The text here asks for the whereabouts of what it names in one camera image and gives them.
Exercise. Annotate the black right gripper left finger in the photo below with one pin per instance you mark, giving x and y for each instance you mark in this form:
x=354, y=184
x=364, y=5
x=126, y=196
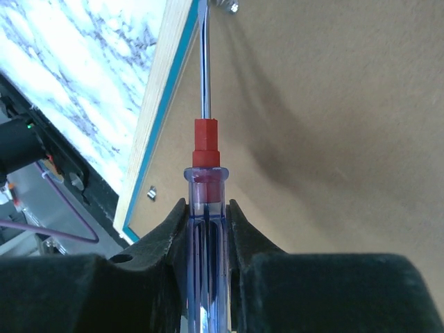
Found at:
x=133, y=291

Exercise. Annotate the metal frame clip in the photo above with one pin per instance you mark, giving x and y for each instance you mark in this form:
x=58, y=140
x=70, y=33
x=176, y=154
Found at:
x=152, y=193
x=231, y=6

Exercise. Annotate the blue picture frame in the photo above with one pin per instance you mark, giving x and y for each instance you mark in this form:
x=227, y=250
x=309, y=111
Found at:
x=176, y=33

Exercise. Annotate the blue red screwdriver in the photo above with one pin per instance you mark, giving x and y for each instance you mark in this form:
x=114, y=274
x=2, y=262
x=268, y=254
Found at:
x=207, y=231

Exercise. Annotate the brown frame backing board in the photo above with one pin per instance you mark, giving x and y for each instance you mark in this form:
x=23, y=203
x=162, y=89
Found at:
x=331, y=124

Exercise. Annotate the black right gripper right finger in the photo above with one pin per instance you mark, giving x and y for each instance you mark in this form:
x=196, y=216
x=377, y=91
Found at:
x=274, y=291

